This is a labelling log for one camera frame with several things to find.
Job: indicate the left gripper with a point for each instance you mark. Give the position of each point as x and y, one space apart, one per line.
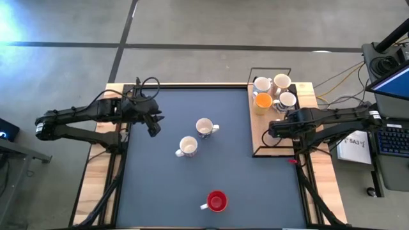
148 111

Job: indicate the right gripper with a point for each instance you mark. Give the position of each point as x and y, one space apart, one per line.
279 129

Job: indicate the white mug blue leaves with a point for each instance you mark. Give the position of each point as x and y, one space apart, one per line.
287 99

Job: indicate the yellow mug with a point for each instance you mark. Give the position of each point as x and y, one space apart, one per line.
262 100

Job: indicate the red white lattice mug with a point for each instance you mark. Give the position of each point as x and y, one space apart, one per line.
188 146

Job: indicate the cream pinkish mug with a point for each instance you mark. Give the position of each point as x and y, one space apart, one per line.
282 81

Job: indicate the white bluish mug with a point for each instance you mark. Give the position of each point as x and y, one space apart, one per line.
262 84

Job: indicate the white mug blue flowers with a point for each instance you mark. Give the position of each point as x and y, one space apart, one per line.
204 126

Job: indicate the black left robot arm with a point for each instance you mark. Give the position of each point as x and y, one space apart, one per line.
80 111

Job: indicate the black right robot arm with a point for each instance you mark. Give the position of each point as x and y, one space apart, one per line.
335 116

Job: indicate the blue-grey table mat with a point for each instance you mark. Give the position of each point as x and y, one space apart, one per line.
239 179

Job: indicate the white labelled box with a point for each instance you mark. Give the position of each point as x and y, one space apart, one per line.
354 150

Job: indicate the red and white mug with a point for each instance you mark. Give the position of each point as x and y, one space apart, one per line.
217 201

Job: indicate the black caster wheel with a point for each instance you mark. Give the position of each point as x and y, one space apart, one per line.
371 191

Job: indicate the black backlit keyboard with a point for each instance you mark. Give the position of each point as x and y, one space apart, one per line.
394 140

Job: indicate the computer monitor blue screen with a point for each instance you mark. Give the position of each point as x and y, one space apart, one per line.
394 84

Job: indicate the grey computer cart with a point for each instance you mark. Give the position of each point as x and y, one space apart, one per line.
396 175

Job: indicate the grey desk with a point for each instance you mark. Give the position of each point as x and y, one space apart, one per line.
28 153

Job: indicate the black boom pole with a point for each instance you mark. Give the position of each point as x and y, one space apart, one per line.
393 38

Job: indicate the black device with light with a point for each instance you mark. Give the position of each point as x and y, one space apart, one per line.
9 131

